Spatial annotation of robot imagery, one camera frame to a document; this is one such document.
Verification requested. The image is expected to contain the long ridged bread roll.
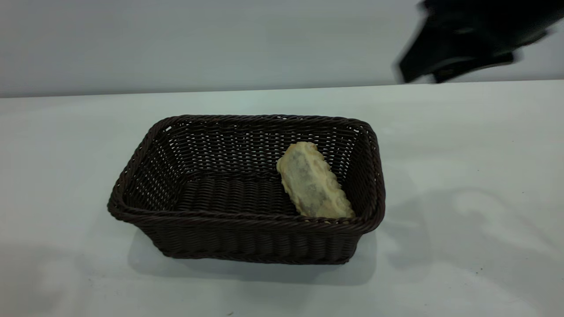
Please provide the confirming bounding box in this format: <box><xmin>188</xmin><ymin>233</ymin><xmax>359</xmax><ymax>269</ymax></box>
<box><xmin>276</xmin><ymin>141</ymin><xmax>356</xmax><ymax>219</ymax></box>

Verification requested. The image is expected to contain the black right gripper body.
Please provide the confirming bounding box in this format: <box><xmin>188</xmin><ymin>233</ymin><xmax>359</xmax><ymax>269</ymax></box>
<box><xmin>419</xmin><ymin>0</ymin><xmax>564</xmax><ymax>60</ymax></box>

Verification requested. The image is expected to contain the dark brown wicker basket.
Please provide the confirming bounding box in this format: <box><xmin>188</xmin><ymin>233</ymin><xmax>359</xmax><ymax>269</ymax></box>
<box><xmin>107</xmin><ymin>114</ymin><xmax>386</xmax><ymax>265</ymax></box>

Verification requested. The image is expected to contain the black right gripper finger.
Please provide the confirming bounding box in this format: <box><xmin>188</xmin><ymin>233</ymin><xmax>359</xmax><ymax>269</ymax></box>
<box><xmin>433</xmin><ymin>51</ymin><xmax>516</xmax><ymax>84</ymax></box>
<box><xmin>396</xmin><ymin>20</ymin><xmax>459</xmax><ymax>84</ymax></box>

